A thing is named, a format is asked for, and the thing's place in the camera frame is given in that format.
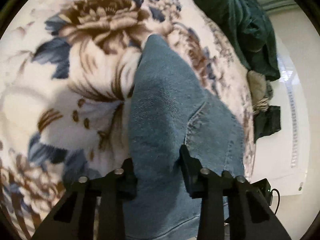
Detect blue denim jeans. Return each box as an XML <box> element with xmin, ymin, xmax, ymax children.
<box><xmin>124</xmin><ymin>35</ymin><xmax>245</xmax><ymax>239</ymax></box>

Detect dark green plush blanket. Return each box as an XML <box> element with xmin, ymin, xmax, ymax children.
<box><xmin>193</xmin><ymin>0</ymin><xmax>280</xmax><ymax>81</ymax></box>

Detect floral bed blanket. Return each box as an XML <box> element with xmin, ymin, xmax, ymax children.
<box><xmin>1</xmin><ymin>0</ymin><xmax>255</xmax><ymax>239</ymax></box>

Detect grey crumpled garment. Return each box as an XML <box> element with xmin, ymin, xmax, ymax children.
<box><xmin>247</xmin><ymin>70</ymin><xmax>273</xmax><ymax>114</ymax></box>

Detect folded black garment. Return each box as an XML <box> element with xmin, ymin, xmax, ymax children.
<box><xmin>253</xmin><ymin>106</ymin><xmax>281</xmax><ymax>142</ymax></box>

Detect white headboard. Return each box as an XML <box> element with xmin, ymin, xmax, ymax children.
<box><xmin>251</xmin><ymin>36</ymin><xmax>310</xmax><ymax>196</ymax></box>

